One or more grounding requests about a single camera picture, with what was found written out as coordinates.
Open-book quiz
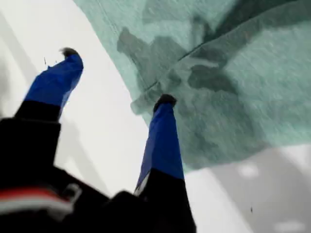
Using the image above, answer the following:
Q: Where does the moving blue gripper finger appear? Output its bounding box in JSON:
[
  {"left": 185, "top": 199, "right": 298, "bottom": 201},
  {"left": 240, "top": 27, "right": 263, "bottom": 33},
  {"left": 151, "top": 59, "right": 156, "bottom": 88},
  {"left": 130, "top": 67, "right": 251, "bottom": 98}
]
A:
[{"left": 14, "top": 47, "right": 85, "bottom": 122}]

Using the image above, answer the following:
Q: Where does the red white gripper wire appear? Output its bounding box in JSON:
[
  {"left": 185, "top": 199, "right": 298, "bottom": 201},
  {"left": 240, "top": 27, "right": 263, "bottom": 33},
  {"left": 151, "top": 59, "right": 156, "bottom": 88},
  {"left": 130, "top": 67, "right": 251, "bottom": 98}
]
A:
[{"left": 0, "top": 183, "right": 82, "bottom": 223}]

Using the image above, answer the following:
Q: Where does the pale green t-shirt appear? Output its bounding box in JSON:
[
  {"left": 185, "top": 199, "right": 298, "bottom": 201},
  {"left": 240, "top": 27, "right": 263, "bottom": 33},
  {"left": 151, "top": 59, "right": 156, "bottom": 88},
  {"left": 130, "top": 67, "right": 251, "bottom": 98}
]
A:
[{"left": 72, "top": 0, "right": 311, "bottom": 174}]

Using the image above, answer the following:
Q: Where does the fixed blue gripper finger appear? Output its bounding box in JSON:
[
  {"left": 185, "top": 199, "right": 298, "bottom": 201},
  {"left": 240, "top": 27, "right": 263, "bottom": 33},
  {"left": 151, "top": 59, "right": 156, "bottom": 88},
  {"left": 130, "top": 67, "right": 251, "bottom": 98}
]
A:
[{"left": 134, "top": 94, "right": 195, "bottom": 219}]

